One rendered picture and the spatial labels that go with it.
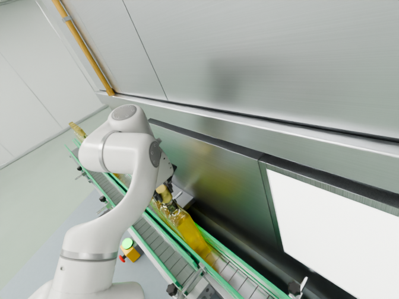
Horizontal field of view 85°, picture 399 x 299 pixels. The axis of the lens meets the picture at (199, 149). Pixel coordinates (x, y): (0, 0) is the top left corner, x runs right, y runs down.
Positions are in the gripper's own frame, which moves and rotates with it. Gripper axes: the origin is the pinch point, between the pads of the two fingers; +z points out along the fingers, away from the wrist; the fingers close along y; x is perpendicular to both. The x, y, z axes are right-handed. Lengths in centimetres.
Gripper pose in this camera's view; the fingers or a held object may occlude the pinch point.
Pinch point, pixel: (162, 191)
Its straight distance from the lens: 65.1
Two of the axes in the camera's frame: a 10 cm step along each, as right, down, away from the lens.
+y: -6.9, 5.9, -4.2
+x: 7.1, 4.3, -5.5
